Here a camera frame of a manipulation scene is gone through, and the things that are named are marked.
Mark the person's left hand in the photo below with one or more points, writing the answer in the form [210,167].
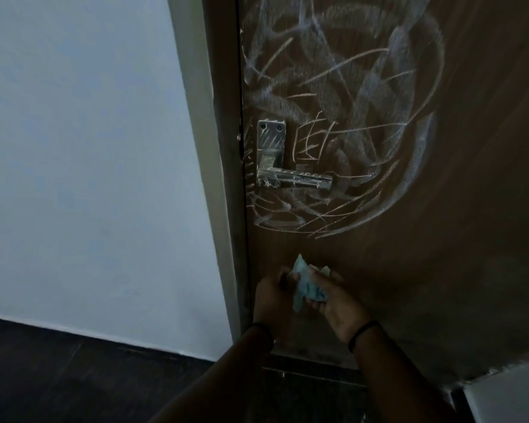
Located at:
[273,299]

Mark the person's right hand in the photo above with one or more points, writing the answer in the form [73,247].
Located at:
[344,312]

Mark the pale blue wet wipe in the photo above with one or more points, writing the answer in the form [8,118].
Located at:
[304,286]

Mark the brown wooden door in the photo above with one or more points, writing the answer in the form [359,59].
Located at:
[467,171]

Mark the person's right forearm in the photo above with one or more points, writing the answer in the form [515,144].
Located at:
[392,378]

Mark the person's left forearm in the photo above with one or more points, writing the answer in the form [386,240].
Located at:
[220,383]

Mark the black wristband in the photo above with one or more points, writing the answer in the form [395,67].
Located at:
[363,326]
[260,325]

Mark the brown door frame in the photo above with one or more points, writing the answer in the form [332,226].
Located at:
[220,127]

